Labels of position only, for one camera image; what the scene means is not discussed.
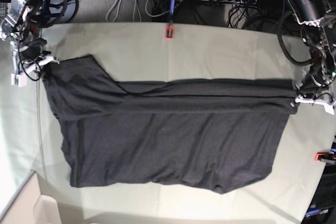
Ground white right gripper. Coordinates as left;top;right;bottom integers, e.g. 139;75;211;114
11;51;60;87

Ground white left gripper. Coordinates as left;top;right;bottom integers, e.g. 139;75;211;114
294;87;335;115

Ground black t-shirt with colourful logo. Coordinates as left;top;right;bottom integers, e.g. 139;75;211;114
43;55;298;194

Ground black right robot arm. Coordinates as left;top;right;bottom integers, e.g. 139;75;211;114
1;0;68;87

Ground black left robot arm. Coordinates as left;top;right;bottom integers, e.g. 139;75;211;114
277;0;335;115

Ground red black clamp right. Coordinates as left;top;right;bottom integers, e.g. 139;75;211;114
314;152;335;165

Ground red black clamp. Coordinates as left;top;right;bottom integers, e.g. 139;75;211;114
165;25;174;39
314;152;335;165

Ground black round base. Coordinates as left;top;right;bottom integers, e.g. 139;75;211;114
49;0;80;24

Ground white box corner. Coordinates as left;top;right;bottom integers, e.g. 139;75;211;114
1;171;61;224

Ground red black clamp middle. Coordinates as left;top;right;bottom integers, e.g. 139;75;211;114
165;25;174;39

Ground white cable bundle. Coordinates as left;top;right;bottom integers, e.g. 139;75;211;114
106;0;144;23

